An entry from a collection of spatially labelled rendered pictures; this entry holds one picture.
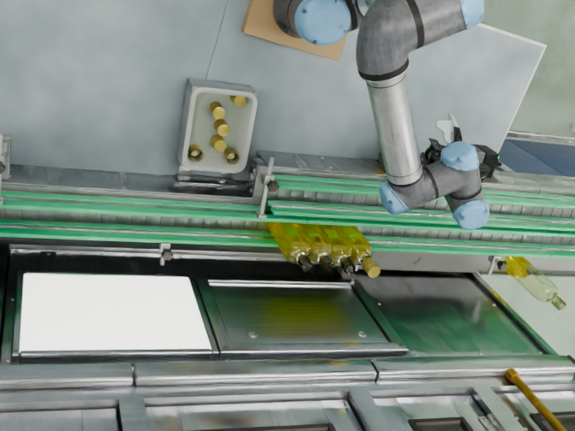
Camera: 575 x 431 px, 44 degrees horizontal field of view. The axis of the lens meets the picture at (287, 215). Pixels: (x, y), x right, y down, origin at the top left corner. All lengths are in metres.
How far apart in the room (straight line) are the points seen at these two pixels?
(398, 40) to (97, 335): 0.88
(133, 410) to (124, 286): 0.42
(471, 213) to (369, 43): 0.49
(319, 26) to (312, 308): 0.70
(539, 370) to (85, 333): 1.10
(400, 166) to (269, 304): 0.56
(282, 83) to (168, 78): 0.31
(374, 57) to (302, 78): 0.69
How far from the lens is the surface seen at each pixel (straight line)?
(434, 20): 1.33
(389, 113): 1.40
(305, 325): 1.78
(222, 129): 1.92
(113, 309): 1.72
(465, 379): 1.82
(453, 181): 1.57
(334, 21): 1.70
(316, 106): 2.04
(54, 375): 1.52
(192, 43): 1.91
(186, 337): 1.65
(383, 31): 1.31
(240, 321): 1.75
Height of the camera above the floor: 2.58
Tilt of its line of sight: 59 degrees down
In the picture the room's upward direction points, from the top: 147 degrees clockwise
